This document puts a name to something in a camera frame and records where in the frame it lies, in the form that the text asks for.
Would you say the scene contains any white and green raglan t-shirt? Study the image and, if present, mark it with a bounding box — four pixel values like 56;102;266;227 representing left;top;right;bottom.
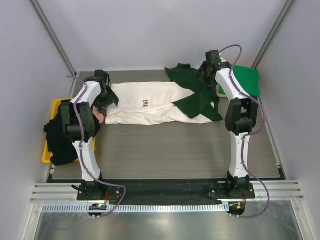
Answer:
105;63;223;126

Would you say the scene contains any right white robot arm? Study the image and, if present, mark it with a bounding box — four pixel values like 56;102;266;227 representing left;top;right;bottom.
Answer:
197;50;258;198

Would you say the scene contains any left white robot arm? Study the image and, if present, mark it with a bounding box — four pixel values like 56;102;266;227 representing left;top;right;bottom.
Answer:
60;70;119;200

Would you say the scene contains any folded beige t-shirt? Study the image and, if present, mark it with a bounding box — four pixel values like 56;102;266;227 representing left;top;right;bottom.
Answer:
216;83;228;99

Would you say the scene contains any folded bright green t-shirt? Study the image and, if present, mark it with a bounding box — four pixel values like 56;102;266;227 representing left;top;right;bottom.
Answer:
233;65;261;98

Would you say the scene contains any black t-shirt in bin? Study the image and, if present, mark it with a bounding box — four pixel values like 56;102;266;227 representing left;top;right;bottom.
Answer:
43;99;102;166

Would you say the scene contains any yellow plastic bin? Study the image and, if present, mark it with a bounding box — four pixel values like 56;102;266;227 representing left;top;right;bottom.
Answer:
42;98;97;164

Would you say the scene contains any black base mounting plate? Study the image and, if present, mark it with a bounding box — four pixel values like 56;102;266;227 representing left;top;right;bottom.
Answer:
71;179;256;206

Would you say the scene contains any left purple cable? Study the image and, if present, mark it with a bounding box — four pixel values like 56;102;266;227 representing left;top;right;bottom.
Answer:
66;74;127;218

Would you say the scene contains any slotted cable duct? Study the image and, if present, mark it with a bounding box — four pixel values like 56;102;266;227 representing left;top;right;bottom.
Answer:
42;202;229;214

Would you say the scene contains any right aluminium corner post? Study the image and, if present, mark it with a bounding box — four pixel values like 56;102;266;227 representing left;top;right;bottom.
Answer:
251;0;297;69

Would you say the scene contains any aluminium corner post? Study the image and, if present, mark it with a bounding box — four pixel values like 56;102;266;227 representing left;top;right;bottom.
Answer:
28;0;77;76
251;0;297;69

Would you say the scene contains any left aluminium corner post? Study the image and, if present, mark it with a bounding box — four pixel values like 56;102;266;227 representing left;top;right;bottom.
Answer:
28;0;77;76

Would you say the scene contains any aluminium extrusion rail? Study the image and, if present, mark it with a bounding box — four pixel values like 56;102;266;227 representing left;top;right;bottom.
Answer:
29;180;304;203

